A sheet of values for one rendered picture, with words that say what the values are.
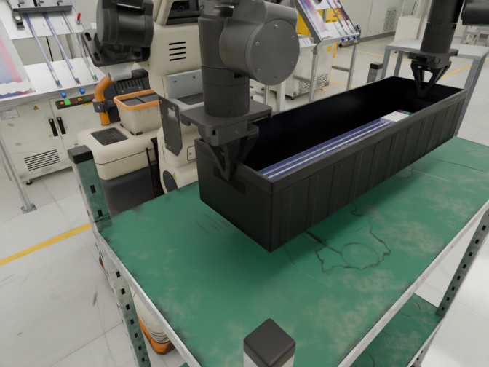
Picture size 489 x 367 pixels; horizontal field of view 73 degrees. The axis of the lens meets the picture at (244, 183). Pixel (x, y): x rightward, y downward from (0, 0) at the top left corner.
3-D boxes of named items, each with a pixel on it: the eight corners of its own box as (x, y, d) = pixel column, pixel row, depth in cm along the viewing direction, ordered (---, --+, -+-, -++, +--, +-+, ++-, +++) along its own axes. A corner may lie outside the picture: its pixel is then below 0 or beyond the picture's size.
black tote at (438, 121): (383, 119, 87) (392, 75, 81) (452, 138, 76) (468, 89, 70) (199, 199, 56) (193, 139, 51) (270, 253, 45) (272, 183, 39)
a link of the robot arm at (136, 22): (129, 24, 78) (105, 20, 76) (140, -4, 70) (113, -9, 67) (136, 61, 78) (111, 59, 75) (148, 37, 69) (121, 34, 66)
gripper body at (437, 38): (457, 58, 74) (468, 21, 70) (436, 65, 68) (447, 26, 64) (428, 54, 78) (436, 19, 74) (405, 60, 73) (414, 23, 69)
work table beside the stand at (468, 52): (445, 152, 289) (481, 56, 246) (367, 132, 326) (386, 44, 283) (457, 135, 319) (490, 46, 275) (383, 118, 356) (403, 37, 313)
